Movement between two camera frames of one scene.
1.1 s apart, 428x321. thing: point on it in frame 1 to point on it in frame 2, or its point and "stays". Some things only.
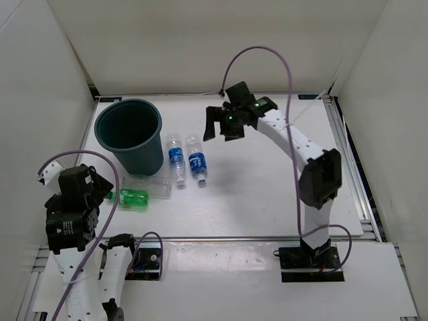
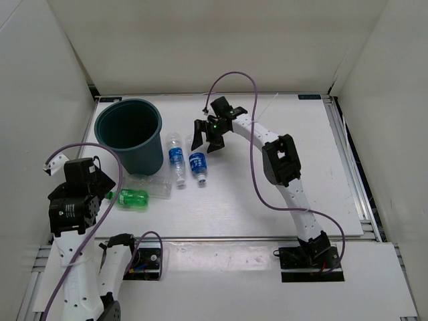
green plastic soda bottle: x=131 y=198 stays
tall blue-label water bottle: x=174 y=143 stays
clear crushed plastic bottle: x=156 y=186 stays
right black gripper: x=218 y=114 to x=201 y=126
